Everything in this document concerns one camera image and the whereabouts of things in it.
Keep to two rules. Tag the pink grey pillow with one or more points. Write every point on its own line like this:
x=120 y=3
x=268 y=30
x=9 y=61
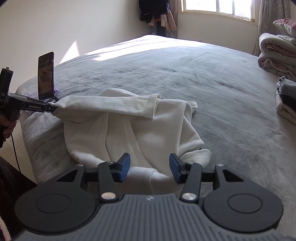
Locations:
x=286 y=26

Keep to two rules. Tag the person left hand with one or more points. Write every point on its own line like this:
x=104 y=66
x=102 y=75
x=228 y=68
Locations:
x=10 y=125

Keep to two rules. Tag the folded black garment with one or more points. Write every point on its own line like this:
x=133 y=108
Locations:
x=288 y=101

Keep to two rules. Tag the grey bed blanket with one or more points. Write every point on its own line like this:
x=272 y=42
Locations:
x=236 y=116

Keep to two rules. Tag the black smartphone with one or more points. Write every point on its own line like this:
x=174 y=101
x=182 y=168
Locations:
x=45 y=75

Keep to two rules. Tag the hanging dark clothes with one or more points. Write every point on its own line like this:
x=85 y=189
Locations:
x=159 y=15

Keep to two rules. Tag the window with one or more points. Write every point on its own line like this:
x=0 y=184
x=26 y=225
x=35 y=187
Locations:
x=240 y=9

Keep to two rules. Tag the folded grey garment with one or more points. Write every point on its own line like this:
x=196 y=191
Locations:
x=286 y=87

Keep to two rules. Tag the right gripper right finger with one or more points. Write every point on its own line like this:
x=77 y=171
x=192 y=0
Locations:
x=191 y=175

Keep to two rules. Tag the folded beige garment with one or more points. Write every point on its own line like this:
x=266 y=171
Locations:
x=284 y=110

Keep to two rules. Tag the white cream sweatshirt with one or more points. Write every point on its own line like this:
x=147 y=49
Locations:
x=102 y=128

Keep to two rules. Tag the folded grey pink quilt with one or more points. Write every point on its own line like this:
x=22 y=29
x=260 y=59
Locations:
x=277 y=55

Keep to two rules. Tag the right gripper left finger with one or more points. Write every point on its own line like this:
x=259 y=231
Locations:
x=106 y=175

